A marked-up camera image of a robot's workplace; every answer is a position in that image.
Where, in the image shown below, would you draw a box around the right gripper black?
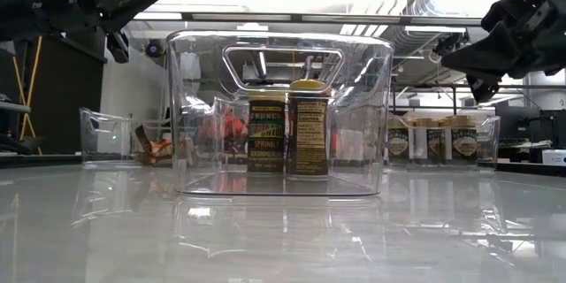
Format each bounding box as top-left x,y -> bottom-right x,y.
441,0 -> 566,79

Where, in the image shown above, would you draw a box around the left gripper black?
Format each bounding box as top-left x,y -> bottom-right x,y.
42,0 -> 160,39

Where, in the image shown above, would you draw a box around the tan lid spice jar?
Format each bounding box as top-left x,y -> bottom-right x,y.
477,119 -> 493,164
386,117 -> 415,164
444,114 -> 478,167
415,117 -> 447,165

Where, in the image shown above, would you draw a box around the large clear plastic bin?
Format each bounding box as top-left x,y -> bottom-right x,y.
165,29 -> 395,198

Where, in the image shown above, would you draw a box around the orange spice packet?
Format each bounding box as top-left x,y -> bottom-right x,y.
198,112 -> 227,147
226,106 -> 249,145
134,124 -> 174,167

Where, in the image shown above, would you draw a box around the yellow lid spice jar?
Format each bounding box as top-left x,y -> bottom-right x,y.
286,79 -> 331,177
246,91 -> 287,176

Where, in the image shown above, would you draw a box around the black round device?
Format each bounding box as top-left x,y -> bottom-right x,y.
144,38 -> 164,58

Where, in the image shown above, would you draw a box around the dark computer equipment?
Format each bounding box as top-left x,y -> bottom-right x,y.
494,104 -> 566,164

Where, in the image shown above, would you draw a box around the small clear plastic bin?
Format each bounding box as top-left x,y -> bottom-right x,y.
78,106 -> 176,170
383,114 -> 502,172

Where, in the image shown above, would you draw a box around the small white box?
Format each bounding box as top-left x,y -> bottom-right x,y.
541,149 -> 566,167

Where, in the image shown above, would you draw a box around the yellow poles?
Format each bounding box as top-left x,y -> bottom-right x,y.
11,34 -> 44,156

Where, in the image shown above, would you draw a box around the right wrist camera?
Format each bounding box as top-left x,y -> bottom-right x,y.
467,73 -> 501,104

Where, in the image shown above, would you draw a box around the black table frame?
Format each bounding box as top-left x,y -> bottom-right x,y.
0,153 -> 566,177

